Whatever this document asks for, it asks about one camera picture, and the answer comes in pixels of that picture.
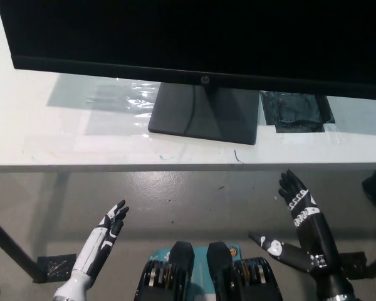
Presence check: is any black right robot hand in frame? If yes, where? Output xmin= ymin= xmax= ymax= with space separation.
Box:
xmin=248 ymin=169 xmax=345 ymax=279

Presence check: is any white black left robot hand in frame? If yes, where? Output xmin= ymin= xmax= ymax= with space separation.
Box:
xmin=71 ymin=199 xmax=130 ymax=279

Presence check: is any black HP computer monitor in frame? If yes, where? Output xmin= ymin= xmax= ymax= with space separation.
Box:
xmin=0 ymin=0 xmax=376 ymax=146

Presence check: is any black ribbed robot body block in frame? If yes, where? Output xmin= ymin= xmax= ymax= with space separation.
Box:
xmin=137 ymin=240 xmax=196 ymax=301
xmin=206 ymin=241 xmax=283 ymax=301

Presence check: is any black floor tape patch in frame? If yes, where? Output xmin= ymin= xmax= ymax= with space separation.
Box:
xmin=340 ymin=251 xmax=368 ymax=280
xmin=33 ymin=253 xmax=78 ymax=284

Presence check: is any clear plastic film sheet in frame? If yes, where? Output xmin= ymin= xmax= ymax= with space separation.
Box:
xmin=46 ymin=74 xmax=161 ymax=139

